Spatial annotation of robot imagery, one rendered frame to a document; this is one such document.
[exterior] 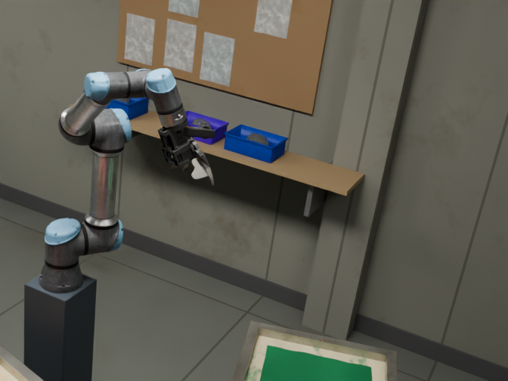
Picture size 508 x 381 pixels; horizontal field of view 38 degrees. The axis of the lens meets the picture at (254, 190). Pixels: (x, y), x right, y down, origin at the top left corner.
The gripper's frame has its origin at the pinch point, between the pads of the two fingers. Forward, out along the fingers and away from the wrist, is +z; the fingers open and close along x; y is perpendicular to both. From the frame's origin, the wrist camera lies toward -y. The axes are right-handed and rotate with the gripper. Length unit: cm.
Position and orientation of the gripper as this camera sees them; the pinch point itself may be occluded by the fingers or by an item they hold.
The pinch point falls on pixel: (200, 178)
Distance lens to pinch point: 217.9
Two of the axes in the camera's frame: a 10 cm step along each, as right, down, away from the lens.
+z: 2.5, 8.3, 5.0
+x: 6.2, 2.6, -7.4
